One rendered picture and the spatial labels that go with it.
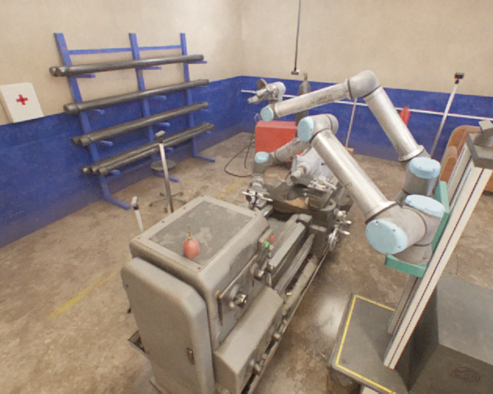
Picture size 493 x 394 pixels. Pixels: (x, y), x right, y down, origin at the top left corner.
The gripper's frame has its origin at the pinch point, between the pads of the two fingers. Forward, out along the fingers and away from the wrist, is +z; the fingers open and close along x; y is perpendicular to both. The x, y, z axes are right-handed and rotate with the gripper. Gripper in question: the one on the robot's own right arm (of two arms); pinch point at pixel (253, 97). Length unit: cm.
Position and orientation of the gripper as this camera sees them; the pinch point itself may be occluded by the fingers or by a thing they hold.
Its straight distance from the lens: 171.7
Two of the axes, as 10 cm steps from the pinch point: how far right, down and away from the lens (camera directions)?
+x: -6.4, 3.6, 6.8
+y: 5.6, 8.3, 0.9
